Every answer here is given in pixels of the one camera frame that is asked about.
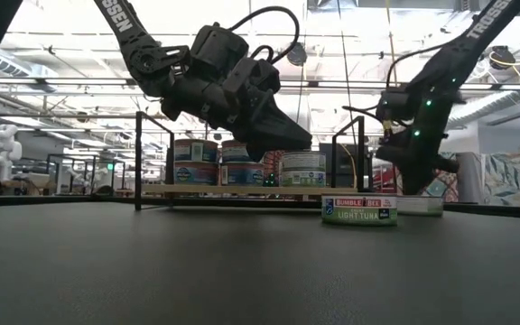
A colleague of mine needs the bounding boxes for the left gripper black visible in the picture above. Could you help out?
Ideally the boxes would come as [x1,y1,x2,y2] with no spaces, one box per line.
[159,57,314,163]

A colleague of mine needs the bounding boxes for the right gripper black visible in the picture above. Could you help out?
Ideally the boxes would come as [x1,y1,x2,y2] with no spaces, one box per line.
[375,128,461,196]

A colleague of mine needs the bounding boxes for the wooden shelf board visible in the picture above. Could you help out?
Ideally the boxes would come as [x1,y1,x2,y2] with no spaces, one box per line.
[141,183,359,197]

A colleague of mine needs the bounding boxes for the colourful patchwork quilt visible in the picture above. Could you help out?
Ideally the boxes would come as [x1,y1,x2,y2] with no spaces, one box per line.
[424,152,460,203]

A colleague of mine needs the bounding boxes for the pale blue white fabric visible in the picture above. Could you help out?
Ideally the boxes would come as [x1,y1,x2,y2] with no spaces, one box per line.
[456,151,520,208]

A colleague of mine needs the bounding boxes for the black metal shelf bracket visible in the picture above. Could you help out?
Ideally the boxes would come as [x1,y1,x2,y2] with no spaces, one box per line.
[135,110,176,212]
[330,115,367,196]

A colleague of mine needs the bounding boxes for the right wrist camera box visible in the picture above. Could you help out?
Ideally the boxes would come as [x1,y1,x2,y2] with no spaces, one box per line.
[376,88,423,124]

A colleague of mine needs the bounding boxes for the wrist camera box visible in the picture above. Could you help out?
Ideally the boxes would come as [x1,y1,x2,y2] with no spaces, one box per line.
[376,88,423,124]
[190,22,251,80]

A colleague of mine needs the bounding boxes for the black ceiling cord reel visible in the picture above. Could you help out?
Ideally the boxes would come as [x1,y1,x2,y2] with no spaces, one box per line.
[286,42,309,68]
[488,44,516,70]

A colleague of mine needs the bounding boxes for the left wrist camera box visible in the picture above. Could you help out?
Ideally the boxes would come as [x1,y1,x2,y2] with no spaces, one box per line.
[190,22,251,80]

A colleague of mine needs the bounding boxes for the black aluminium table frame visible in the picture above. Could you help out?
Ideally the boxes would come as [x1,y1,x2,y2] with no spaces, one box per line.
[0,192,520,222]

